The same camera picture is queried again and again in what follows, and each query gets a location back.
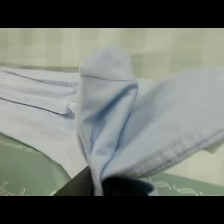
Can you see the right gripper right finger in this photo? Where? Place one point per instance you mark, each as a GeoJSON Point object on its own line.
{"type": "Point", "coordinates": [125, 186]}

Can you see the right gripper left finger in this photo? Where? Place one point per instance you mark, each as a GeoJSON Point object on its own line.
{"type": "Point", "coordinates": [78, 186]}

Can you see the light blue shirt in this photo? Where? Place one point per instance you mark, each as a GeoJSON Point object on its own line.
{"type": "Point", "coordinates": [110, 110]}

